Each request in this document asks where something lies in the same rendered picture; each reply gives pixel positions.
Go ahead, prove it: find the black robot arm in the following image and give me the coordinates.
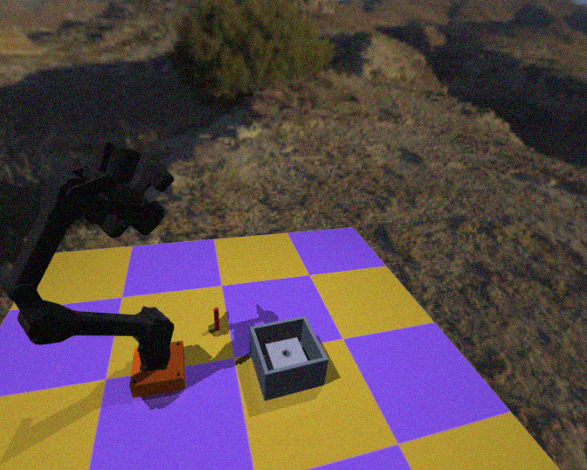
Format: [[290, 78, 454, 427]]
[[3, 140, 175, 371]]

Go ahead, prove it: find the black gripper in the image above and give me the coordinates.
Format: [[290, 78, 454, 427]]
[[99, 160, 174, 238]]

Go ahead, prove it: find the dark red peg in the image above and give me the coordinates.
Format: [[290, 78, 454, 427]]
[[213, 308, 219, 331]]

